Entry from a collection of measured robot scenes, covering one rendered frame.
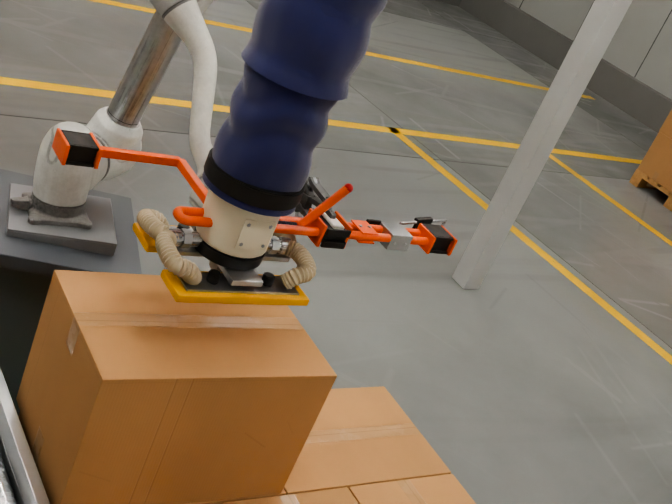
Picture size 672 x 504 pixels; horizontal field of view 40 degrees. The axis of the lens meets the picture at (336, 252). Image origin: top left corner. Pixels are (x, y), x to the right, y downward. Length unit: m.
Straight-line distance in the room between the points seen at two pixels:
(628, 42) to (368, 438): 10.32
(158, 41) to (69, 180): 0.47
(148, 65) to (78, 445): 1.16
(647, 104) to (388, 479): 9.92
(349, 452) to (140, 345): 0.87
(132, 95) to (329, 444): 1.16
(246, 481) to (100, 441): 0.46
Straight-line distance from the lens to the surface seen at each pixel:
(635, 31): 12.73
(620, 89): 12.53
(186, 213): 2.07
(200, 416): 2.18
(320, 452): 2.71
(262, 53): 1.92
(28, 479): 2.23
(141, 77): 2.80
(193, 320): 2.27
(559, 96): 5.04
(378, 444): 2.85
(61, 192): 2.77
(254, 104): 1.94
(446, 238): 2.46
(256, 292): 2.09
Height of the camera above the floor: 2.15
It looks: 25 degrees down
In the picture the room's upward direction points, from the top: 24 degrees clockwise
